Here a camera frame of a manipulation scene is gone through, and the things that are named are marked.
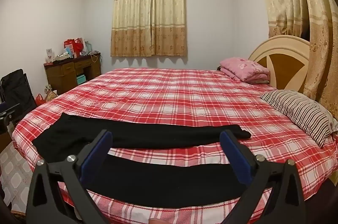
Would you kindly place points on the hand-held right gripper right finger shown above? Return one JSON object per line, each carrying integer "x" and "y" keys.
{"x": 233, "y": 155}

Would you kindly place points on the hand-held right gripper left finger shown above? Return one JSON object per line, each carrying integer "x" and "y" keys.
{"x": 97, "y": 158}

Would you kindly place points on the black pants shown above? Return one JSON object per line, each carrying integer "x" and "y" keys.
{"x": 158, "y": 134}

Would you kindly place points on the black folding chair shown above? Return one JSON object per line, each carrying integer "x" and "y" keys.
{"x": 18, "y": 89}

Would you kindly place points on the red plastic bag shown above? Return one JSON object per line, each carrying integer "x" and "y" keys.
{"x": 40, "y": 100}

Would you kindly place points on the patterned bag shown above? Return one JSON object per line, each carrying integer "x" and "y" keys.
{"x": 50, "y": 94}

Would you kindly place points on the brown wooden desk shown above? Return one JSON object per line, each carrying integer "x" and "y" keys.
{"x": 63, "y": 72}

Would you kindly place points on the white card with hearts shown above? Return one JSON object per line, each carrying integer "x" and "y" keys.
{"x": 50, "y": 55}

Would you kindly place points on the bed with red plaid sheet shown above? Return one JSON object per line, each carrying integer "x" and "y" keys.
{"x": 184, "y": 97}

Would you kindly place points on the striped pillow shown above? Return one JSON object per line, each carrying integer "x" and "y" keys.
{"x": 298, "y": 110}

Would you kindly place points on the teal box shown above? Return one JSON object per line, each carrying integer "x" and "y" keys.
{"x": 81, "y": 79}

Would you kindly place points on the folded pink blanket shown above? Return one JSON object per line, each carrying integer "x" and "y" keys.
{"x": 243, "y": 68}

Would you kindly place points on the red gift bag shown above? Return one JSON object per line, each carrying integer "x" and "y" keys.
{"x": 75, "y": 46}

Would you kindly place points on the cream and brown headboard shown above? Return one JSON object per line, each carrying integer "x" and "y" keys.
{"x": 280, "y": 49}

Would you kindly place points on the beige window curtain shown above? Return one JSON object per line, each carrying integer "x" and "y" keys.
{"x": 148, "y": 15}

